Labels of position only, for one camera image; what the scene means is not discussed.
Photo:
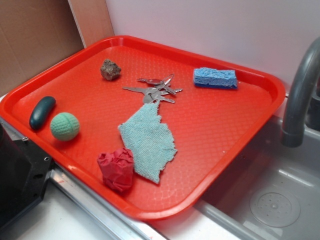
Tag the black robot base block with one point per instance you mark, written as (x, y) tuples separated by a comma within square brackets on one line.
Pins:
[(24, 172)]

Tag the crumpled red paper ball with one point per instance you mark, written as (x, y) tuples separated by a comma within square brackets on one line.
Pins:
[(117, 169)]

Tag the blue sponge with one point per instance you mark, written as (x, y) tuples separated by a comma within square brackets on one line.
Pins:
[(213, 78)]

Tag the brown rock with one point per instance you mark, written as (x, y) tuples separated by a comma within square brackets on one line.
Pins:
[(110, 70)]

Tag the brown cardboard panel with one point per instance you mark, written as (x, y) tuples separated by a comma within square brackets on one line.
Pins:
[(37, 34)]

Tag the grey faucet spout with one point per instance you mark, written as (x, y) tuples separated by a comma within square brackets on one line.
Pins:
[(303, 103)]

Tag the red plastic tray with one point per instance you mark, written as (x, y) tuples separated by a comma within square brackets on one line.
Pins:
[(210, 126)]

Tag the dark green oblong object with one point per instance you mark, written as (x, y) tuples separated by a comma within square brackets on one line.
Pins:
[(41, 112)]

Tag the green textured ball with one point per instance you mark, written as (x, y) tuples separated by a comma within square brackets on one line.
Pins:
[(64, 126)]

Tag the light teal knitted cloth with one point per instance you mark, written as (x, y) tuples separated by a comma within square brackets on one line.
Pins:
[(150, 141)]

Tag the grey plastic sink basin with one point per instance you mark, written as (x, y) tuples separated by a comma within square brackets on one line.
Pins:
[(223, 211)]

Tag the silver key bunch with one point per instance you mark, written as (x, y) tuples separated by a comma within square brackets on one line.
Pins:
[(157, 90)]

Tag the round sink drain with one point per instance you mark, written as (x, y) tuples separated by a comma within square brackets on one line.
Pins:
[(274, 207)]

